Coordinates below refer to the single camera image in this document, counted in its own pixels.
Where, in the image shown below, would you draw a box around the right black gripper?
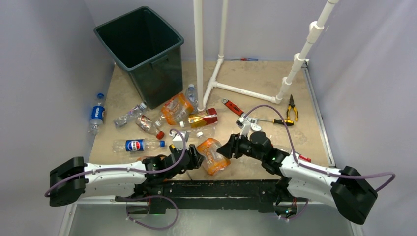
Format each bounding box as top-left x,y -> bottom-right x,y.
217,131 -> 264,161

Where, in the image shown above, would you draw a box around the orange label bottle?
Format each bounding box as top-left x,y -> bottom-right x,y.
196,131 -> 231,176
154,93 -> 194,127

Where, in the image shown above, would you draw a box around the clear bottle white cap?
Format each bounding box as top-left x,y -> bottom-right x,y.
170,125 -> 216,140

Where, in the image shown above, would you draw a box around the red gold label bottle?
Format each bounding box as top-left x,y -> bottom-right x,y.
179,108 -> 218,128

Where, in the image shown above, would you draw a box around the pepsi bottle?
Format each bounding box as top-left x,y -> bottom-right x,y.
113,139 -> 166,153
88,93 -> 105,135

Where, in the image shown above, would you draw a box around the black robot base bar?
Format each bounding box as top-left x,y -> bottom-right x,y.
116,179 -> 305,218

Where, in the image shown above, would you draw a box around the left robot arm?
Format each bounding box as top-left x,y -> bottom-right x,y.
45,145 -> 204,207

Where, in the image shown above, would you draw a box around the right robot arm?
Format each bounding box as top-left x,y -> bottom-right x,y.
217,131 -> 378,225

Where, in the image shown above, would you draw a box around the dark green plastic bin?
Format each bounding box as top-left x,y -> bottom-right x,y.
94,6 -> 184,109

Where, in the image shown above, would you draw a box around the yellow black screwdriver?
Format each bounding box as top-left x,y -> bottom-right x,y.
169,145 -> 177,153

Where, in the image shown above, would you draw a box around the red cap clear bottle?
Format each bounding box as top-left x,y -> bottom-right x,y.
136,115 -> 165,140

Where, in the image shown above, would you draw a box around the clear small water bottle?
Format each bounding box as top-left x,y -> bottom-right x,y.
186,84 -> 198,113

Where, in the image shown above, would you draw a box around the yellow black pliers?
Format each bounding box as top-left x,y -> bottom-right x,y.
286,94 -> 298,121

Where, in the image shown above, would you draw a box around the crushed clear bottle left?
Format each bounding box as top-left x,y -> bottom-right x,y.
113,102 -> 148,128

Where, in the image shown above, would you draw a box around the small red blue screwdriver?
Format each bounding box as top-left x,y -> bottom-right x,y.
231,58 -> 258,61

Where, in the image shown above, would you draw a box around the red handle adjustable wrench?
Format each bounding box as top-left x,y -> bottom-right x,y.
222,98 -> 244,117

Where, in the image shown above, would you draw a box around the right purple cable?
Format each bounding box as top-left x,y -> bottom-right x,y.
242,104 -> 396,193

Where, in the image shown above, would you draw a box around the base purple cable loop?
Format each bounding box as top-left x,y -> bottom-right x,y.
125,195 -> 179,231

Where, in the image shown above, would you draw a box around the Pepsi bottle by wall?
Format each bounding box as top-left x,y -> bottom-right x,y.
88,93 -> 105,135

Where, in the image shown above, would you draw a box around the white PVC pipe frame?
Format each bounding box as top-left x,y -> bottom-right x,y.
193,0 -> 340,114

